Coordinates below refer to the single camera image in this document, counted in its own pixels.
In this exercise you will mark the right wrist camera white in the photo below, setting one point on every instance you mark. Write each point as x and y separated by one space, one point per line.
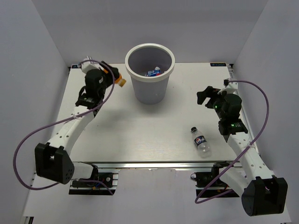
230 85

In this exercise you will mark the right blue corner label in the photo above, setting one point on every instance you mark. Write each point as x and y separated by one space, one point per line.
218 64

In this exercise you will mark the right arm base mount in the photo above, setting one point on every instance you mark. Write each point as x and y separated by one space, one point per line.
202 178

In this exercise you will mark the aluminium front rail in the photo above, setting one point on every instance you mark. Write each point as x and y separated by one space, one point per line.
154 165

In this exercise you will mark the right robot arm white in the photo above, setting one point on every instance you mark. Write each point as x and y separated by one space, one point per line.
261 192

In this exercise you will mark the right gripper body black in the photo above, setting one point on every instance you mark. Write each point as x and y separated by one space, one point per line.
217 104

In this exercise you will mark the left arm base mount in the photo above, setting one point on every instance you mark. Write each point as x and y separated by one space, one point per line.
103 182

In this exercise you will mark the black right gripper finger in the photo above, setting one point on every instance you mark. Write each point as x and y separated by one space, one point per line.
209 92
210 103

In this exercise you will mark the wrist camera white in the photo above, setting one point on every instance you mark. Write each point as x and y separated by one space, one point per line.
89 65
230 85

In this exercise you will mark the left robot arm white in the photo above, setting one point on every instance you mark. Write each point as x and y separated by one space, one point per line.
53 158

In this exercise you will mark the pepsi bottle black cap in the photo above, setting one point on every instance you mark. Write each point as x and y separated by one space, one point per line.
201 143

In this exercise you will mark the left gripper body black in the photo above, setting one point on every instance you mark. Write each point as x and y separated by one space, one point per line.
103 89

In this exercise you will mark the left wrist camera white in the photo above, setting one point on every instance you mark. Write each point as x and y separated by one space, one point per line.
89 65

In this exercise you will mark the orange juice bottle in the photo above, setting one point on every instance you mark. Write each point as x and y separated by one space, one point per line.
118 79

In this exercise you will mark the white plastic bin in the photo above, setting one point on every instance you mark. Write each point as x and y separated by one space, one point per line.
145 57

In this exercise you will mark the blue label water bottle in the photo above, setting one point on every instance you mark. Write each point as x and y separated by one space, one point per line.
152 73

